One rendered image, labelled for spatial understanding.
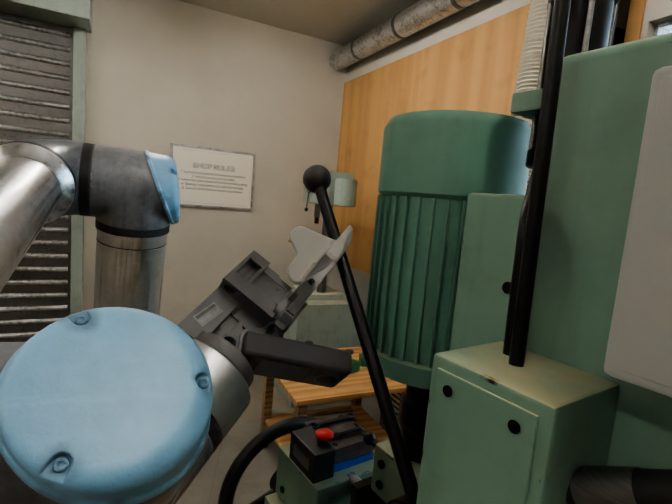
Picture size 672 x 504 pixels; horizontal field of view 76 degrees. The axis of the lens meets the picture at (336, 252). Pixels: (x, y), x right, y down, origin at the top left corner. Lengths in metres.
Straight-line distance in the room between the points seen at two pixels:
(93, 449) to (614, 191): 0.32
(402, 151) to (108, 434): 0.39
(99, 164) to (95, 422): 0.57
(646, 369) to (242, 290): 0.32
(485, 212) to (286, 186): 3.28
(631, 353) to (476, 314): 0.20
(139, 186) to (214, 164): 2.76
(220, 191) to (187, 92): 0.75
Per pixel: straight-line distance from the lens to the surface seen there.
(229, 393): 0.38
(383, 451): 0.65
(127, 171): 0.75
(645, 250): 0.26
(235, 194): 3.53
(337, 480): 0.77
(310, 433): 0.78
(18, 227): 0.51
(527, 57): 2.18
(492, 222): 0.43
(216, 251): 3.55
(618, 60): 0.36
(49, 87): 3.48
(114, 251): 0.78
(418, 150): 0.48
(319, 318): 2.89
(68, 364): 0.23
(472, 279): 0.44
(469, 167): 0.48
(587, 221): 0.34
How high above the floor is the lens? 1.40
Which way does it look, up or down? 7 degrees down
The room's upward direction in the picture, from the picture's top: 5 degrees clockwise
